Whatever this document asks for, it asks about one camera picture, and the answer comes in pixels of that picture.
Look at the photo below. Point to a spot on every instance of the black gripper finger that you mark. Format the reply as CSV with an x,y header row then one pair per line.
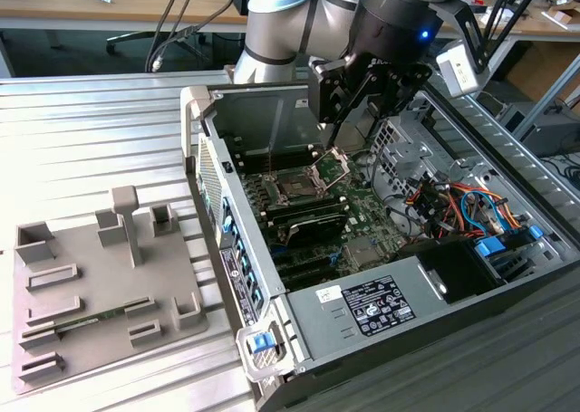
x,y
327,90
403,88

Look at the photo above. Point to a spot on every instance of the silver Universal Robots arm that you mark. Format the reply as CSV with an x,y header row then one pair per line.
x,y
272,31

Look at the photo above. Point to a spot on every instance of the black RAM slot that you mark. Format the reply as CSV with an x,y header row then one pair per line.
x,y
281,155
312,210
303,204

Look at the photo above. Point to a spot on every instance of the CPU socket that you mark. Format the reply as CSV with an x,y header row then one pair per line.
x,y
294,186

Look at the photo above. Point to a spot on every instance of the black expansion slot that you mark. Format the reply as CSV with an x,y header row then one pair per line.
x,y
308,276
299,260

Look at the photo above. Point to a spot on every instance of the perforated metal drive cage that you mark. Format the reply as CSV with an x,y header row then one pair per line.
x,y
408,158

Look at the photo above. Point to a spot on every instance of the open black PC case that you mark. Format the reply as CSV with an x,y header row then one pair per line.
x,y
254,113

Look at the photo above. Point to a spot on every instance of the large brown cardboard box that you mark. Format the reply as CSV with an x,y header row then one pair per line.
x,y
534,68

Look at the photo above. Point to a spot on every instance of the green motherboard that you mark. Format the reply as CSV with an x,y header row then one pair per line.
x,y
367,217

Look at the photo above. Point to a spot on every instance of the black slanted stand pole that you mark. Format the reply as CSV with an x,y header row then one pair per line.
x,y
523,9

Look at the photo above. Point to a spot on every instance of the black graphics card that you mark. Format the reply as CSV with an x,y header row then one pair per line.
x,y
317,231

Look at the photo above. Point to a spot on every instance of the grey computer box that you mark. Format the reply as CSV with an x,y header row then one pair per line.
x,y
553,133

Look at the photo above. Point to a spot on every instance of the grey chipset heatsink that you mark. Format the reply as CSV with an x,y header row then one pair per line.
x,y
364,251

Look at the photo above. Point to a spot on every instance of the small cardboard box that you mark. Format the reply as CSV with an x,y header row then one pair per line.
x,y
561,18

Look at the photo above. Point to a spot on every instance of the hard disk in blue carrier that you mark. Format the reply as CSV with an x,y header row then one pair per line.
x,y
489,249

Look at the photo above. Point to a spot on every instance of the grey power supply unit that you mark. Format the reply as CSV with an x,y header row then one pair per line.
x,y
326,330

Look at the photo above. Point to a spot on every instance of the blue case release latch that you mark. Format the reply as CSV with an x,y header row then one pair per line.
x,y
260,342

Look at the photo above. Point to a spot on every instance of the grey plastic parts rack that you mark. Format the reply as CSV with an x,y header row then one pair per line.
x,y
104,285

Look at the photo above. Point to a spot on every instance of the green RAM stick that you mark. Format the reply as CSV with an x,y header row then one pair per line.
x,y
109,314

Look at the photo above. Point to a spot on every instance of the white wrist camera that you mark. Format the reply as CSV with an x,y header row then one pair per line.
x,y
455,72

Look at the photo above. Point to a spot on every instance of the aluminium profile post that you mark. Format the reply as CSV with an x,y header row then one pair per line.
x,y
550,97

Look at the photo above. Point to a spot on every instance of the wooden desk white frame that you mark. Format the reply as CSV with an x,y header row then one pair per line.
x,y
539,28
127,9

